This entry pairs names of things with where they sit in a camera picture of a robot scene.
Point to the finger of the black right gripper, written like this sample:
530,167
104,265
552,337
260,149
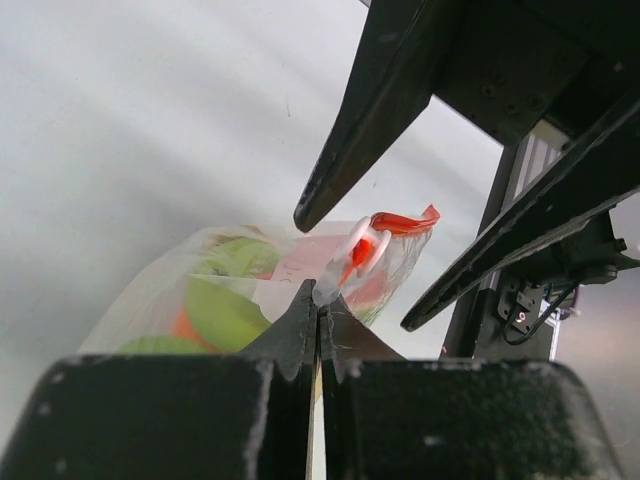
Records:
598,171

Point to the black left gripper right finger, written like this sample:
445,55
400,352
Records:
387,417

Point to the fake green apple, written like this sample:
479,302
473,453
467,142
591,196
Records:
217,298

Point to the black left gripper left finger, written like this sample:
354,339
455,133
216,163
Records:
197,416

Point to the fake watermelon slice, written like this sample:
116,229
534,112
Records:
308,261

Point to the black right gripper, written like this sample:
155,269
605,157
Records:
513,64

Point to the clear zip top bag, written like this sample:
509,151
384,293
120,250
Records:
150,303

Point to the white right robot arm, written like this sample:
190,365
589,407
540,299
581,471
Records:
505,66

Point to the fake orange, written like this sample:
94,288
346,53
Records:
182,327

